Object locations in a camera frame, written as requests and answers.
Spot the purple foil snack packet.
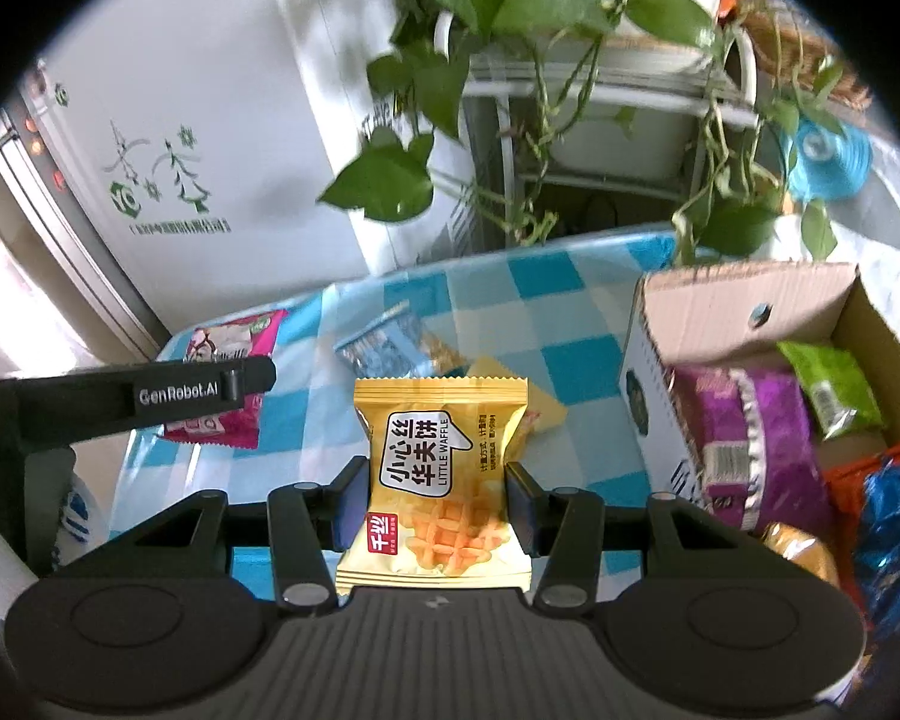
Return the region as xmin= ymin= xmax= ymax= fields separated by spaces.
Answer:
xmin=671 ymin=366 xmax=831 ymax=536

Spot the yellow little waffle packet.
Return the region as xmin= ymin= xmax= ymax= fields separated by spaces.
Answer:
xmin=334 ymin=377 xmax=532 ymax=596

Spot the green pothos plant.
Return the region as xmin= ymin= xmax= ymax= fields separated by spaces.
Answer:
xmin=320 ymin=0 xmax=847 ymax=265

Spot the white metal plant stand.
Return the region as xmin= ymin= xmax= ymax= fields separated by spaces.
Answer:
xmin=439 ymin=31 xmax=758 ymax=231

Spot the cardboard milk box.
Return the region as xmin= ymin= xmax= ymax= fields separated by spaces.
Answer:
xmin=617 ymin=260 xmax=900 ymax=691

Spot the yellow chips bag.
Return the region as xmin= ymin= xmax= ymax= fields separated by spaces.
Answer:
xmin=763 ymin=522 xmax=841 ymax=587

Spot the orange red snack packet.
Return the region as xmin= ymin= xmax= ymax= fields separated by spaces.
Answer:
xmin=823 ymin=444 xmax=900 ymax=613

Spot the green snack packet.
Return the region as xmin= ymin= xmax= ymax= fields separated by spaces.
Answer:
xmin=777 ymin=341 xmax=886 ymax=440

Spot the yellow waffle packet upside-down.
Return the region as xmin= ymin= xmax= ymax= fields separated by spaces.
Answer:
xmin=468 ymin=356 xmax=567 ymax=437

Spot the blue foil snack packet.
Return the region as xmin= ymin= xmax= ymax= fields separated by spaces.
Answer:
xmin=852 ymin=463 xmax=900 ymax=650

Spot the white appliance with green logo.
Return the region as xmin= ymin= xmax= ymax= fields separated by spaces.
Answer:
xmin=0 ymin=0 xmax=483 ymax=361

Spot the light blue snack packet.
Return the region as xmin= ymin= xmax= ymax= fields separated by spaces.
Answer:
xmin=334 ymin=301 xmax=470 ymax=379

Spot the blue checkered tablecloth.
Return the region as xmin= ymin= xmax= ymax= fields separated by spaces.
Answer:
xmin=55 ymin=227 xmax=693 ymax=605

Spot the pink white snack packet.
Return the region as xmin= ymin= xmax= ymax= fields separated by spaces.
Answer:
xmin=160 ymin=309 xmax=287 ymax=450

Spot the blue round fan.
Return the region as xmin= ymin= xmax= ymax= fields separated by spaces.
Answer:
xmin=787 ymin=119 xmax=873 ymax=202

